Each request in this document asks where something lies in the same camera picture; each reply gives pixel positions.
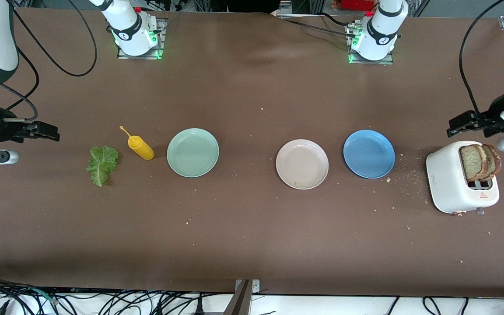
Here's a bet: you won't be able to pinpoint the brown bread slice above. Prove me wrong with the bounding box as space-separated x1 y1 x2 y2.
482 144 502 180
459 144 489 182

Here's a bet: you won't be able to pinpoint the blue plate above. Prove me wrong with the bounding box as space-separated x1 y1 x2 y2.
343 129 396 179

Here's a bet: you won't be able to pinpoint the pale green plate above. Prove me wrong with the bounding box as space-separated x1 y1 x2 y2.
167 128 220 178

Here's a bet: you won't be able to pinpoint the beige plate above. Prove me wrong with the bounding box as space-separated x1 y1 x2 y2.
276 139 329 190

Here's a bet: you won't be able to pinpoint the white two-slot toaster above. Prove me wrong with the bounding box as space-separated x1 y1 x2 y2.
426 140 500 216

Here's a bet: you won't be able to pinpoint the green lettuce leaf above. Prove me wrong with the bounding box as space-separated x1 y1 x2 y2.
87 146 120 187

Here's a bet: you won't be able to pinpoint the yellow mustard squeeze bottle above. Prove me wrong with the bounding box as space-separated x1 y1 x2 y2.
119 126 155 161

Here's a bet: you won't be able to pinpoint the red box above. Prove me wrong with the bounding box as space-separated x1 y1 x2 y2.
333 0 376 11

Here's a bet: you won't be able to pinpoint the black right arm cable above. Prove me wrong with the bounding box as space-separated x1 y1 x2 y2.
0 0 98 124

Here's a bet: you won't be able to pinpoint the curved black table cable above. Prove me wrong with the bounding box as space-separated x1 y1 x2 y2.
318 11 354 28

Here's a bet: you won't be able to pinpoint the straight black table cable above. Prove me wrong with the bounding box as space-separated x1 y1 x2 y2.
283 18 358 38

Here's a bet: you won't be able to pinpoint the tangled black floor cables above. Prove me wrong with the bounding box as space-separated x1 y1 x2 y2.
0 275 235 315

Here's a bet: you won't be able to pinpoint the grey metal mount bracket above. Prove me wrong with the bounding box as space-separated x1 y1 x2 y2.
224 279 261 315

